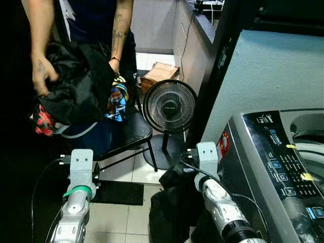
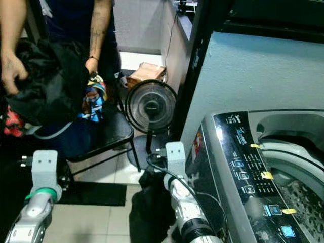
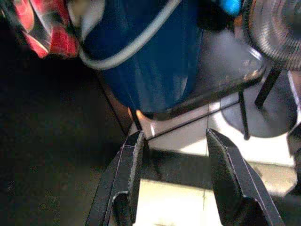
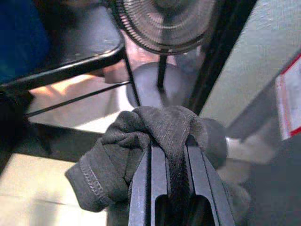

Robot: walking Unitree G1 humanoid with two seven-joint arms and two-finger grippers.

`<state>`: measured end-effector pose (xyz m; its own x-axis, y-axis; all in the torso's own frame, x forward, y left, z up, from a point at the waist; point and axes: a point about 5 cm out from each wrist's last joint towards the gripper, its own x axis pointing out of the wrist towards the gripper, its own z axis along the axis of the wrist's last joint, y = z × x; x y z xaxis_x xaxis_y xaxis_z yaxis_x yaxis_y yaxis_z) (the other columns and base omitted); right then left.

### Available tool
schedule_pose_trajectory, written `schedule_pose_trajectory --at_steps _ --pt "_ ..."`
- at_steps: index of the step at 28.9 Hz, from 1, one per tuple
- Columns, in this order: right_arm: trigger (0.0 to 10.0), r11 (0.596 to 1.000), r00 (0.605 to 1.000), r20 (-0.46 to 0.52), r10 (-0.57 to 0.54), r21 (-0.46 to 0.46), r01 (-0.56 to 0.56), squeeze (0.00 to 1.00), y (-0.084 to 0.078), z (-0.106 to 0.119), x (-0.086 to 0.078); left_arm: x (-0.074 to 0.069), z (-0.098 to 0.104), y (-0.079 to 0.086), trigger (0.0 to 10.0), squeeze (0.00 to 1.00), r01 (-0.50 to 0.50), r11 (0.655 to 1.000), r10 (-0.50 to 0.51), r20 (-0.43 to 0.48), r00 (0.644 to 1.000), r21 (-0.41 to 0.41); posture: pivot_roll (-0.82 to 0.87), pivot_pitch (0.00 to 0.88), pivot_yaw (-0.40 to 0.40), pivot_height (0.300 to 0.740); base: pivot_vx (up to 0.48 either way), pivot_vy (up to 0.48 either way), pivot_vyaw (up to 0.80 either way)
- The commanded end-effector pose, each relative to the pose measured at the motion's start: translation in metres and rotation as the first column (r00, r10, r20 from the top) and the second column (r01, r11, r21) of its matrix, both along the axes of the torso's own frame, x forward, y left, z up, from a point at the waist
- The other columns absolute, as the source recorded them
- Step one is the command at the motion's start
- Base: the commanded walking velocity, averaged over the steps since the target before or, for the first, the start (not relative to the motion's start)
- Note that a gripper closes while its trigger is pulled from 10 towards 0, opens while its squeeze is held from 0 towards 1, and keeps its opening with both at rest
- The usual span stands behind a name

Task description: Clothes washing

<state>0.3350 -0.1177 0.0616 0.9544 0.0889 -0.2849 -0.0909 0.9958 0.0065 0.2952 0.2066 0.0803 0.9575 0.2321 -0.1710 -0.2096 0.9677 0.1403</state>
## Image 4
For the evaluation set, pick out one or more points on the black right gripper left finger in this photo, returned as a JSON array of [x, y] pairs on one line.
[[141, 200]]

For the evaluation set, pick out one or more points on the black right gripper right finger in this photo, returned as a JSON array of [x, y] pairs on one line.
[[211, 200]]

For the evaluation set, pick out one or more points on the black knit garment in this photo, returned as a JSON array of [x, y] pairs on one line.
[[164, 124]]

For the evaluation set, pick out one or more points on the black floor mat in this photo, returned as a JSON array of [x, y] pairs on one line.
[[47, 146]]

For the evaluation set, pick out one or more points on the black metal chair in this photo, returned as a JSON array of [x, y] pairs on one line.
[[70, 68]]

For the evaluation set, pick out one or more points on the black floor fan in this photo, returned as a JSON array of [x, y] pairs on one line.
[[141, 23]]

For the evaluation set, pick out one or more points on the black jacket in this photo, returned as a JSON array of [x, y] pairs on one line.
[[21, 35]]

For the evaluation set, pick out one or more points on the black door frame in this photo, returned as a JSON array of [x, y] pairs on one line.
[[221, 47]]

